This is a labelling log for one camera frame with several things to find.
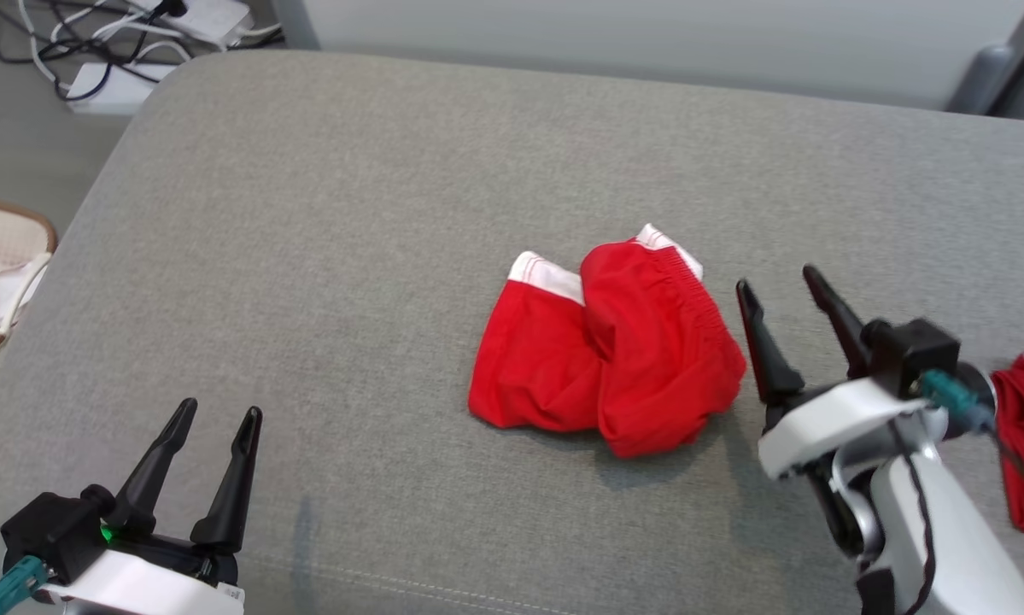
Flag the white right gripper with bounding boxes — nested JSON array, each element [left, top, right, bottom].
[[734, 264, 932, 480]]

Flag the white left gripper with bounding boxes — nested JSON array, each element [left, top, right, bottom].
[[49, 396, 264, 615]]

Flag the red shorts with white trim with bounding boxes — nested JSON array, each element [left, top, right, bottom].
[[466, 223, 749, 461]]

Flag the woven laundry basket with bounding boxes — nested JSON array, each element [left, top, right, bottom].
[[0, 196, 59, 395]]

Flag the wide white partition panel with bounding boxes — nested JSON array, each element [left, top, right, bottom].
[[271, 0, 1024, 117]]

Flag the right camera cable teal plug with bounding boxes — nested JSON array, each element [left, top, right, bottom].
[[919, 369, 1024, 501]]

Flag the camera cable teal plug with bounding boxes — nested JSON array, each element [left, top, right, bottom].
[[919, 369, 1024, 501], [0, 554, 48, 615]]

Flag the left camera cable teal plug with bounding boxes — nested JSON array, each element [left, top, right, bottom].
[[0, 554, 48, 615]]

